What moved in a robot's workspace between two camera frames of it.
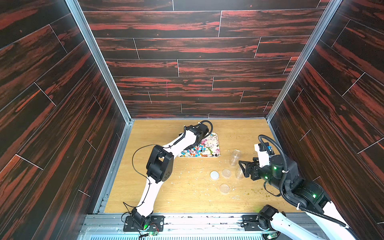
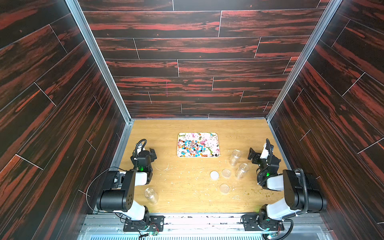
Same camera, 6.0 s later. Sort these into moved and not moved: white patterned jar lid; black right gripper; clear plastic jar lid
Moved: black right gripper
Not moved: clear plastic jar lid; white patterned jar lid
